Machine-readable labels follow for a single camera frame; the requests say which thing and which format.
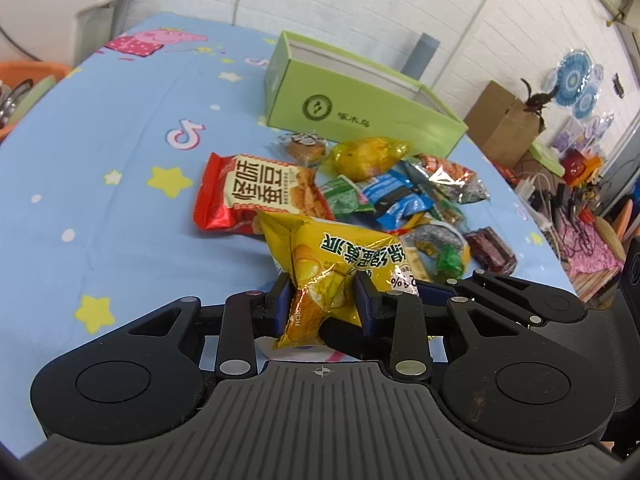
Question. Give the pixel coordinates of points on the round pastry clear packet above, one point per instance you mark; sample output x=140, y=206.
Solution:
x=302, y=147

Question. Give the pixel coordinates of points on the red toy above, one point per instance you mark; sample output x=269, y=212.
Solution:
x=575, y=167

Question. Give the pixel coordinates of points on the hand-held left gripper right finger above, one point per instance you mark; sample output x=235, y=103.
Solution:
x=365, y=305

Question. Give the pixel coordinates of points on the brown cardboard box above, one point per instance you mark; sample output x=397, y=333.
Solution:
x=500, y=120

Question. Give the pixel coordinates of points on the pink floral cloth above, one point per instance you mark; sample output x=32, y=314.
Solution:
x=595, y=255

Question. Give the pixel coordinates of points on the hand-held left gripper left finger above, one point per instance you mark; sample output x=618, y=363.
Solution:
x=280, y=305

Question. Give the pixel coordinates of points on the metal dishes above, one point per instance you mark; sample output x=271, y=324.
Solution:
x=22, y=100

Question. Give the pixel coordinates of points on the white and green snack packet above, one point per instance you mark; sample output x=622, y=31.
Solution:
x=440, y=250

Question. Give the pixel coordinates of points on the orange plastic basin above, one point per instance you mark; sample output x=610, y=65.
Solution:
x=45, y=67

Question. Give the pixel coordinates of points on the red bean snack packet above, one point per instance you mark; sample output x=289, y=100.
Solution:
x=240, y=195

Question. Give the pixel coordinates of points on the clear yellow snack packet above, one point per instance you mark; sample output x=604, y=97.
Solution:
x=365, y=157

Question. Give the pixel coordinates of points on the small green box lid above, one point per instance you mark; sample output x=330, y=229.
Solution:
x=547, y=157

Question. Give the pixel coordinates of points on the tan oval cushion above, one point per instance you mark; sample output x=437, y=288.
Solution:
x=610, y=232

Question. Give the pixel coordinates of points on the yellow cake snack packet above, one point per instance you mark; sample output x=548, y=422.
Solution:
x=325, y=255

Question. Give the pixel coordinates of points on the blue decorative wall plates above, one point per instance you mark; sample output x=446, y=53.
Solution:
x=575, y=77

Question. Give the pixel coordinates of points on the dark red snack packet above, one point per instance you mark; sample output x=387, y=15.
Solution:
x=490, y=250

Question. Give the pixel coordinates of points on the light green cardboard box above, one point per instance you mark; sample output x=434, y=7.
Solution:
x=350, y=105

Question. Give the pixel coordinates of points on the grey blue cylinder bottle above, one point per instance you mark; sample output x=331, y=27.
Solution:
x=421, y=55

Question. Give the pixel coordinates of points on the dark purple potted plant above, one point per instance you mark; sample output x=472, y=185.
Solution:
x=537, y=100

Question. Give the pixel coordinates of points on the orange and silver snack packet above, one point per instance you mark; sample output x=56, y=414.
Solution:
x=450, y=175

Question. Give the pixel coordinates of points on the green pea snack packet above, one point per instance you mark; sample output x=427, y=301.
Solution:
x=345, y=197

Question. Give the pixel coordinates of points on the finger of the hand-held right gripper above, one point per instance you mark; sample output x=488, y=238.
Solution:
x=435, y=292

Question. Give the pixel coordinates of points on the blue snack packet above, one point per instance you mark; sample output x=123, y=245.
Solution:
x=395, y=197

